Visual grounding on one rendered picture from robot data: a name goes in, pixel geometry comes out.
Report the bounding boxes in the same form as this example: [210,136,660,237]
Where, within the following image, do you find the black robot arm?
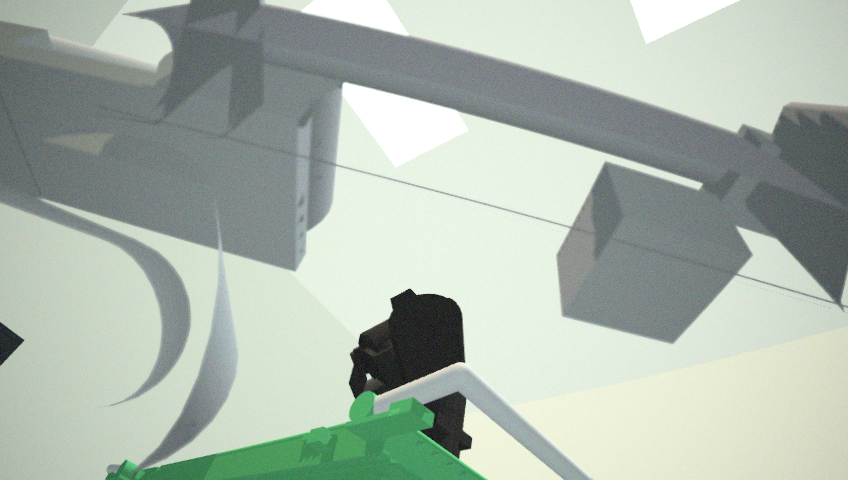
[349,289,467,422]

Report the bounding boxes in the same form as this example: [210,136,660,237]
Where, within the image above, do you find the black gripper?
[420,403,472,459]

